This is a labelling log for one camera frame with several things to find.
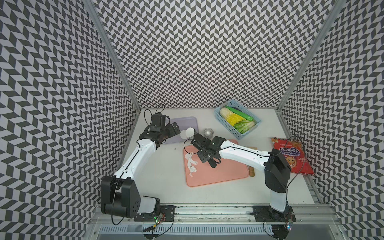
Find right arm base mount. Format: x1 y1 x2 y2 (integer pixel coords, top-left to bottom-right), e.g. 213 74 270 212
250 205 297 223

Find green lettuce leaves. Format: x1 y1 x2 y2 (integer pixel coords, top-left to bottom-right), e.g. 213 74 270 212
234 120 256 134

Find stack of white dumpling wrappers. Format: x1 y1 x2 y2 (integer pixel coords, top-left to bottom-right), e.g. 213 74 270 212
180 131 188 140

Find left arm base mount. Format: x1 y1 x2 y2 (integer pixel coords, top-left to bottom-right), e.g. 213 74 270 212
134 205 176 223

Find round cut white wrapper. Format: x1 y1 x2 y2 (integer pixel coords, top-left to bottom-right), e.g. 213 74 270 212
186 128 196 139

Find purple plastic tray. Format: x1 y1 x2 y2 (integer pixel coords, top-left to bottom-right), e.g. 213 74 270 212
165 117 199 144

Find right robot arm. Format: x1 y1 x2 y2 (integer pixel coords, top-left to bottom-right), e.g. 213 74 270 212
191 134 292 214

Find white dough piece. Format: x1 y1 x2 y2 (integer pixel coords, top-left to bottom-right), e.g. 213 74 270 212
185 153 198 177

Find yellow napa cabbage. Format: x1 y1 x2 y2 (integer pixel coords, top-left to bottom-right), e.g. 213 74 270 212
220 108 245 127

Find red snack bag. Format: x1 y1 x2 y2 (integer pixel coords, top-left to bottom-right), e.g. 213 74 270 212
271 138 314 175

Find wooden rolling pin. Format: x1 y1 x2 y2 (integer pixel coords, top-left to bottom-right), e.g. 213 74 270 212
248 147 257 178

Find metal base rail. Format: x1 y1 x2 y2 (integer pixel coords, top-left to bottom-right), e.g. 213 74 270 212
84 204 345 240

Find pink cutting board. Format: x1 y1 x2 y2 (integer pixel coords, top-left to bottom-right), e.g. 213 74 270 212
183 146 249 188

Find light blue perforated plastic basket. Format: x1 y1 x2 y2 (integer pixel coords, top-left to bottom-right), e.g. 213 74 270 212
215 100 262 140

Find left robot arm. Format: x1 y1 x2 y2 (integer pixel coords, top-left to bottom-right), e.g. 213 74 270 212
101 113 181 219

